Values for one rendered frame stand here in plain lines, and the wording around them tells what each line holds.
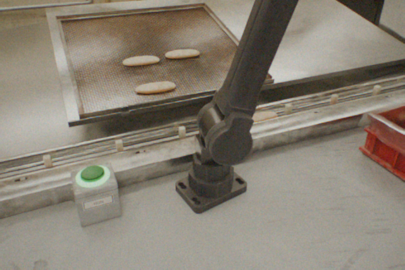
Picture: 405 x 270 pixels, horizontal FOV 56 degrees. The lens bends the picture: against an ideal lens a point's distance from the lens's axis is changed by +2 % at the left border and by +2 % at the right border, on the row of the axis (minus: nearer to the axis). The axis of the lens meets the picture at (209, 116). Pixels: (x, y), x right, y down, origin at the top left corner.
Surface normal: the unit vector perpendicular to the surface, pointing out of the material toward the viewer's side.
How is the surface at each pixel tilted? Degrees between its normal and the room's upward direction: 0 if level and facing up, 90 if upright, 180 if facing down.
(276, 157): 0
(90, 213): 90
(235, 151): 90
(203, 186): 90
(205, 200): 0
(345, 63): 10
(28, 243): 0
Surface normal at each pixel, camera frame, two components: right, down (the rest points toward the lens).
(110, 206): 0.39, 0.47
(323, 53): 0.07, -0.77
